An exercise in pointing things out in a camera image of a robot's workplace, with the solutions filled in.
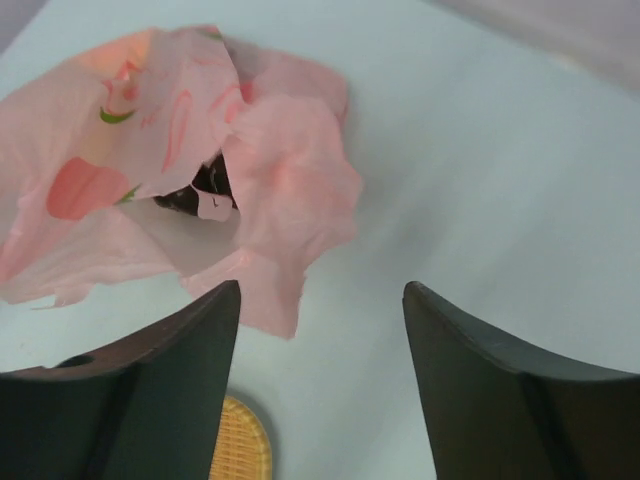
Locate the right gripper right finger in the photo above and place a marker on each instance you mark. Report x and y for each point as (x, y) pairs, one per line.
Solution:
(498, 407)

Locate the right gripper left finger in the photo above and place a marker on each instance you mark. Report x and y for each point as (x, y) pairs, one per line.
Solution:
(147, 406)

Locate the woven bamboo tray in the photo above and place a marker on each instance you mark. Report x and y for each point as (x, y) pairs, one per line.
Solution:
(243, 449)

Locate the dark purple fake grapes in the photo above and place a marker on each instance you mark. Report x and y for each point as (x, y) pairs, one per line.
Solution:
(209, 195)

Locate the pink plastic bag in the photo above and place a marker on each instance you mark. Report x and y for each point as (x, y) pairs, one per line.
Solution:
(86, 147)

